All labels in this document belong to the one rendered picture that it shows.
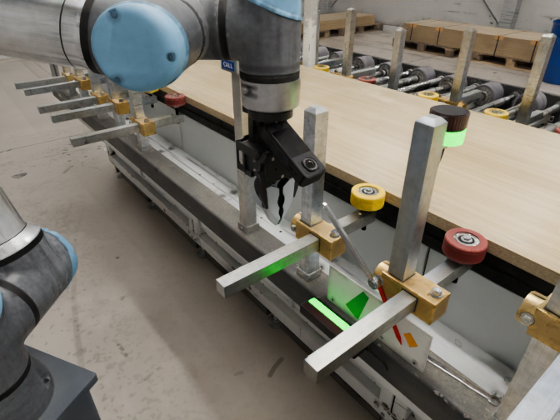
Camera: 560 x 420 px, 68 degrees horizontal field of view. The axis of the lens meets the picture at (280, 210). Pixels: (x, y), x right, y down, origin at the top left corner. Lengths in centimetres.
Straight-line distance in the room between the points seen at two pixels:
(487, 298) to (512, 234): 15
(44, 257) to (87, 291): 125
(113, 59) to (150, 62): 4
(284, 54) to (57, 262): 67
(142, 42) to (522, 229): 80
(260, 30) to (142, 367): 147
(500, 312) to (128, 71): 84
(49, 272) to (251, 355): 100
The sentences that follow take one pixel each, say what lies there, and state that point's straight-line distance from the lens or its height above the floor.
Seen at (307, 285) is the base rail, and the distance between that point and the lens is 102.
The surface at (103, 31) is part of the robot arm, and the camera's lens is 49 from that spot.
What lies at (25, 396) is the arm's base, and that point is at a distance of 100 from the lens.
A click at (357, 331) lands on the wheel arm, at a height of 86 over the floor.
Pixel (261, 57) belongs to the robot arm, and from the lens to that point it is 60.
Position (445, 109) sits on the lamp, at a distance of 71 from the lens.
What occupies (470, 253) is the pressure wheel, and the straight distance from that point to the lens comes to 86.
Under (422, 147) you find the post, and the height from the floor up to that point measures 113.
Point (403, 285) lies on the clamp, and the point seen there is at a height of 87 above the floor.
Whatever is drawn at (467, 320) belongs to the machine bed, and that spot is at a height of 67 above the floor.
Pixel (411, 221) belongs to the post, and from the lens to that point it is 73.
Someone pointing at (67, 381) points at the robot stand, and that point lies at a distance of 106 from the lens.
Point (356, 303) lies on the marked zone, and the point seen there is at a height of 75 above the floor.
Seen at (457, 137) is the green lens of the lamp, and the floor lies 114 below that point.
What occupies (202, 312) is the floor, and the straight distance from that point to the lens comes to 196.
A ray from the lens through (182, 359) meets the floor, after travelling 180.
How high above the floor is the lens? 138
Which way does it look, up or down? 32 degrees down
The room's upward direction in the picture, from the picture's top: straight up
